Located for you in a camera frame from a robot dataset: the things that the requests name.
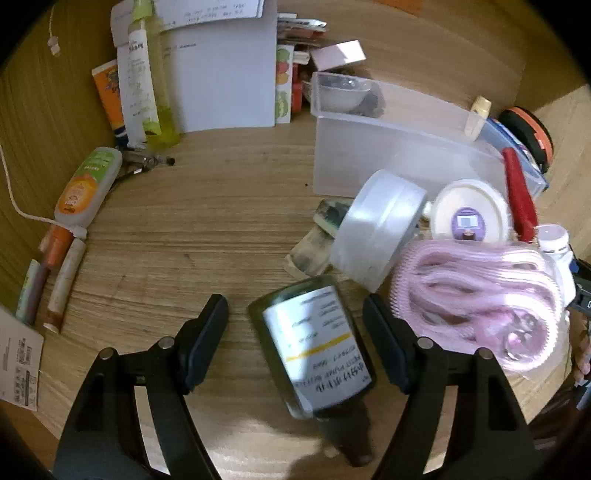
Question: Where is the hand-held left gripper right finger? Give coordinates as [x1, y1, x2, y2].
[362, 294, 539, 480]

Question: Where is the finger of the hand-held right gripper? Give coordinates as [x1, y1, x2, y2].
[569, 251, 591, 319]

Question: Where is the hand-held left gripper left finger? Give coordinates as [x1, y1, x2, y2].
[54, 294, 230, 480]

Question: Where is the dark green bottle white label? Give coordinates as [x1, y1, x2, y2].
[248, 274, 377, 467]

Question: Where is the frosted white round jar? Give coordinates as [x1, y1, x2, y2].
[329, 169, 428, 293]

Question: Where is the red pouch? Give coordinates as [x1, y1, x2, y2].
[502, 148, 539, 243]

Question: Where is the white round compact case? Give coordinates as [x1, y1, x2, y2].
[429, 179, 512, 244]

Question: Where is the clear plastic storage bin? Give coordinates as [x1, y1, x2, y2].
[310, 71, 511, 199]

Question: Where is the person's right hand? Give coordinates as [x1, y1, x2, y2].
[571, 318, 591, 386]

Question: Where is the printed paper packet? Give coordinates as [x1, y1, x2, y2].
[284, 228, 335, 280]
[314, 198, 354, 238]

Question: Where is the cream stick tube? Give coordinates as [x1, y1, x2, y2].
[44, 239, 87, 334]

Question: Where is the black orange round case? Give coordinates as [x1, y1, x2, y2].
[499, 107, 554, 174]

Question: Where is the blue pencil case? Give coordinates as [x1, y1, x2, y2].
[480, 117, 550, 199]

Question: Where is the white paper receipt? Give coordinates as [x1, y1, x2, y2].
[0, 307, 45, 411]

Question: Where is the metal clip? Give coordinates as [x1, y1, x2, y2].
[117, 152, 176, 178]

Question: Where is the cream small bottle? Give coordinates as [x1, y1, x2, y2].
[465, 95, 491, 140]

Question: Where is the green orange lotion bottle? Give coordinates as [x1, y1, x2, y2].
[54, 147, 123, 238]

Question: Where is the yellow-green clear bottle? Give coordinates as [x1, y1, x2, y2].
[131, 0, 182, 149]

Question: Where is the clear small bowl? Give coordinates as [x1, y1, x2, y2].
[316, 74, 372, 113]

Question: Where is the white folded paper sheet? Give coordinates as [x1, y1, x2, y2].
[110, 0, 278, 134]

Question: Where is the orange tube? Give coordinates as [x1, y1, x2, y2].
[91, 59, 130, 144]

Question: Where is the fruit printed box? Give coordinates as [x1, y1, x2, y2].
[276, 44, 295, 124]

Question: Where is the white printed tube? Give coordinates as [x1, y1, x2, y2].
[116, 18, 161, 145]

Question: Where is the white pink card box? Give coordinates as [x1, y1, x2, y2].
[310, 40, 367, 71]

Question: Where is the stack of small books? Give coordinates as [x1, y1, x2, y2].
[277, 13, 329, 65]

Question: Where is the white cord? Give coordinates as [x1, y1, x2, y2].
[0, 143, 88, 232]

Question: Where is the white plug cable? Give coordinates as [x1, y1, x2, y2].
[46, 4, 64, 57]

